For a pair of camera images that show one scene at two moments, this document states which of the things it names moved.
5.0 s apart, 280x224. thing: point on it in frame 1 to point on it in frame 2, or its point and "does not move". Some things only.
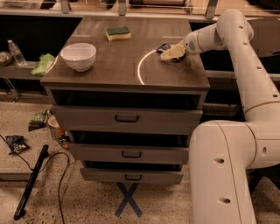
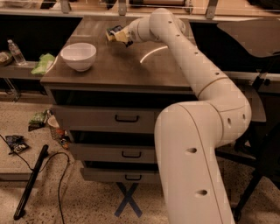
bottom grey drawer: x=166 y=176 does not move
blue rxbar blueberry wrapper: x=164 y=46 to x=115 y=29
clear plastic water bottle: x=17 y=53 does not move
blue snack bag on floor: x=17 y=143 does not move
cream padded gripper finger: x=175 y=52 to x=122 y=35
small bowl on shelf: x=6 y=58 does not move
